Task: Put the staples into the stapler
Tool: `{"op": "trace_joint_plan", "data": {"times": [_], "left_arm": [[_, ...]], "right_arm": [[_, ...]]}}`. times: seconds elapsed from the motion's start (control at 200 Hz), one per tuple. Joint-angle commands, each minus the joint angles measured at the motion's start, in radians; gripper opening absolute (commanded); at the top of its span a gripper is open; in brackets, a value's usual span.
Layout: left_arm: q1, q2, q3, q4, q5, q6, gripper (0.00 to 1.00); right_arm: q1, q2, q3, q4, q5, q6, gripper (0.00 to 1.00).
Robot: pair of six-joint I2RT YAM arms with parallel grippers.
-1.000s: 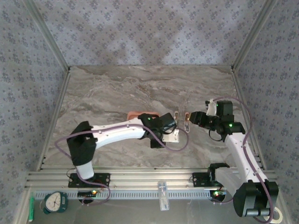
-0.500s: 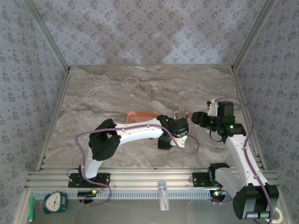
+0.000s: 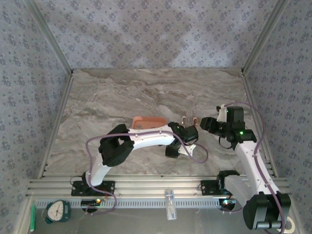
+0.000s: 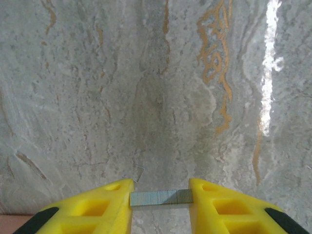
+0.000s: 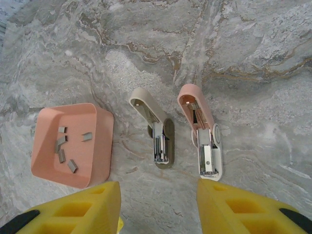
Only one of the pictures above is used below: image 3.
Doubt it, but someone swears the pink plastic tray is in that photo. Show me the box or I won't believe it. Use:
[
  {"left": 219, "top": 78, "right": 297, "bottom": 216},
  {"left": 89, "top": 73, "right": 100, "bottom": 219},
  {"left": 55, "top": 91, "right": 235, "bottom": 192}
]
[{"left": 131, "top": 116, "right": 168, "bottom": 130}]

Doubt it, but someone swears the black controller board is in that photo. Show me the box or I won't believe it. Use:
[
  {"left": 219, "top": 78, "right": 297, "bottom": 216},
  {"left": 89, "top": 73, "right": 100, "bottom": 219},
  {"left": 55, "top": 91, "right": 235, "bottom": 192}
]
[
  {"left": 219, "top": 198, "right": 237, "bottom": 207},
  {"left": 80, "top": 198, "right": 102, "bottom": 207}
]

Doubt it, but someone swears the green dial clock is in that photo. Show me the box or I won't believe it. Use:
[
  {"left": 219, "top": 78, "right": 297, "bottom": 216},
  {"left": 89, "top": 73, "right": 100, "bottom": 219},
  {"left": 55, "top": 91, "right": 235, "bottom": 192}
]
[{"left": 44, "top": 199, "right": 71, "bottom": 224}]

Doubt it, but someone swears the green pen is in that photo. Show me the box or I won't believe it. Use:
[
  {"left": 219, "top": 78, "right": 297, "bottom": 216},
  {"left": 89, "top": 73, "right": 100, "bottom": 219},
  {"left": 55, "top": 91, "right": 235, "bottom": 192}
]
[{"left": 29, "top": 204, "right": 37, "bottom": 232}]

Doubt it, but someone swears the aluminium table edge rail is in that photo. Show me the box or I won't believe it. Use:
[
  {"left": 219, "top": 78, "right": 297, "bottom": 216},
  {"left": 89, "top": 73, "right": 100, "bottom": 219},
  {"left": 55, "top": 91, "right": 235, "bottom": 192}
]
[
  {"left": 241, "top": 70, "right": 278, "bottom": 177},
  {"left": 36, "top": 70, "right": 75, "bottom": 180}
]

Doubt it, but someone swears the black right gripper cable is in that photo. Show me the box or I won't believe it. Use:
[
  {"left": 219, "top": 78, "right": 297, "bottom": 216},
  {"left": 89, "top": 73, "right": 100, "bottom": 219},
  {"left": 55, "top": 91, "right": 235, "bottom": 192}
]
[{"left": 218, "top": 136, "right": 235, "bottom": 150}]

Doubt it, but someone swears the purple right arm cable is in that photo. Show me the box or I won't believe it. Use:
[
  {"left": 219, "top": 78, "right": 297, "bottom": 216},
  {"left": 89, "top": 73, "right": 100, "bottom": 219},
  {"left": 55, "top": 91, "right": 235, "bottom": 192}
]
[{"left": 220, "top": 101, "right": 287, "bottom": 234}]

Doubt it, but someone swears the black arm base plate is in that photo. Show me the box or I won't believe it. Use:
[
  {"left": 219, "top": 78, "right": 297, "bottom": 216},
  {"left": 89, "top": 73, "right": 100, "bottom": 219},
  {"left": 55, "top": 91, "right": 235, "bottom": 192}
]
[
  {"left": 200, "top": 179, "right": 246, "bottom": 195},
  {"left": 71, "top": 180, "right": 116, "bottom": 197}
]

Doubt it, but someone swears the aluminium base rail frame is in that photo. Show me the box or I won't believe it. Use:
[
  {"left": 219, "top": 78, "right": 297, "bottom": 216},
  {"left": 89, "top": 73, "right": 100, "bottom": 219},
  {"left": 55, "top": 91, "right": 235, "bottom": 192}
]
[{"left": 25, "top": 173, "right": 291, "bottom": 197}]

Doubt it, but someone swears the clear plastic bracket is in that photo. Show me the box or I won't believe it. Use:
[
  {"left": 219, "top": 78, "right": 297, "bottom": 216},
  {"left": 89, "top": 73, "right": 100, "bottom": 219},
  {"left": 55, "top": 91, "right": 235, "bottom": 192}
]
[{"left": 164, "top": 189, "right": 177, "bottom": 221}]

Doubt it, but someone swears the aluminium corner post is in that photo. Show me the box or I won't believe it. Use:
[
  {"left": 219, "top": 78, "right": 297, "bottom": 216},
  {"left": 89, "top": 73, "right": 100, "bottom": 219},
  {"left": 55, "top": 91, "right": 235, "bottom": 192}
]
[
  {"left": 241, "top": 0, "right": 292, "bottom": 73},
  {"left": 23, "top": 0, "right": 74, "bottom": 74}
]

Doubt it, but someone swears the grey slotted cable duct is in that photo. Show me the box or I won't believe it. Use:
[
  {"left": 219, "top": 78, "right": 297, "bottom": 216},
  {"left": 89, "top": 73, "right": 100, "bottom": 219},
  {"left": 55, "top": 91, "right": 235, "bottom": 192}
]
[{"left": 36, "top": 200, "right": 221, "bottom": 209}]

